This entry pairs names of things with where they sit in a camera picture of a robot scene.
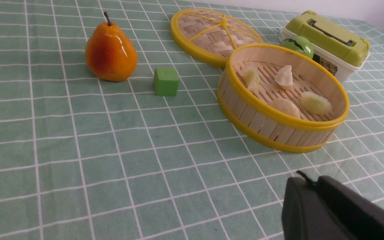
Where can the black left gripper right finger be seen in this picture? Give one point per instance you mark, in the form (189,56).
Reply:
(362,218)

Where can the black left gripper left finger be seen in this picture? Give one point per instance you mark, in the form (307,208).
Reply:
(306,216)

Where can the white dumpling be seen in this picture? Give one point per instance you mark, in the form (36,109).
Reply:
(285,106)
(284,78)

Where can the greenish dumpling bottom edge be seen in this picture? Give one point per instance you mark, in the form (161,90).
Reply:
(251,78)

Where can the bamboo steamer tray yellow rim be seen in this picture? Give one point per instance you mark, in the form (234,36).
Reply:
(250,113)

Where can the woven bamboo steamer lid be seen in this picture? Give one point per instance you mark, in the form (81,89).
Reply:
(210,36)

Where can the green lidded white box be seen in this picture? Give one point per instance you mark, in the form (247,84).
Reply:
(336,48)

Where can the green apple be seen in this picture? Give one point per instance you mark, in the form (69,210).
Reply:
(299,44)

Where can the green cube block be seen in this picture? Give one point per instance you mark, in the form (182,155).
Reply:
(165,81)

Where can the green checkered tablecloth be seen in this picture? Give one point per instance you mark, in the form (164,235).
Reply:
(88,159)

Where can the orange red pear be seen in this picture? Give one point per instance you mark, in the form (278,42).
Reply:
(110,55)

